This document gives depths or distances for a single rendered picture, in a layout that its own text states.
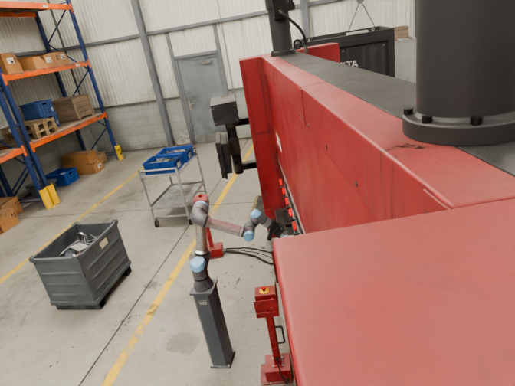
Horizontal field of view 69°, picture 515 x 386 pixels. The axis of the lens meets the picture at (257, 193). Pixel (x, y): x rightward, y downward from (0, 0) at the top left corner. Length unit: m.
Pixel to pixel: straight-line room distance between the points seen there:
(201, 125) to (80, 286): 6.49
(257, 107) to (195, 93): 6.63
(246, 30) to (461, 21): 8.96
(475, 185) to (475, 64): 0.20
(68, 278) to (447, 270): 4.32
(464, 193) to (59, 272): 4.30
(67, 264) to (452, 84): 4.12
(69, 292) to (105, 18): 7.58
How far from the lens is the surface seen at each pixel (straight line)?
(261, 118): 3.43
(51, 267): 4.56
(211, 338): 3.26
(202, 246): 2.94
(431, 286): 0.33
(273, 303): 2.71
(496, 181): 0.51
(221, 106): 3.55
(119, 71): 10.74
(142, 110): 10.68
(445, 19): 0.62
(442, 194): 0.47
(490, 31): 0.62
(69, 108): 9.93
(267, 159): 3.53
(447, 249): 0.37
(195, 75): 9.90
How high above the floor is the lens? 2.50
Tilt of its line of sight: 23 degrees down
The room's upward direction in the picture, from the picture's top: 10 degrees counter-clockwise
